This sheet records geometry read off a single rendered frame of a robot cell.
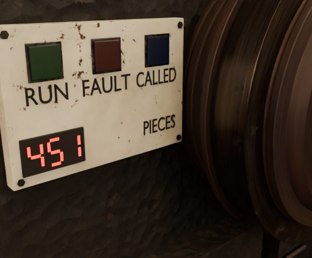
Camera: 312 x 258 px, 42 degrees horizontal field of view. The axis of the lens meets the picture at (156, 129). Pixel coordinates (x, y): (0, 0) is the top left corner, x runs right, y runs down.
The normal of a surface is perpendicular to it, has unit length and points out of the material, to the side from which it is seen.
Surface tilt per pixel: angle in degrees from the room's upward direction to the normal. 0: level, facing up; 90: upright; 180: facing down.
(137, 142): 90
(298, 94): 79
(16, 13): 90
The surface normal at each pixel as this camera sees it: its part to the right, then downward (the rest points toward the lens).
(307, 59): -0.33, -0.12
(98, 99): 0.65, 0.22
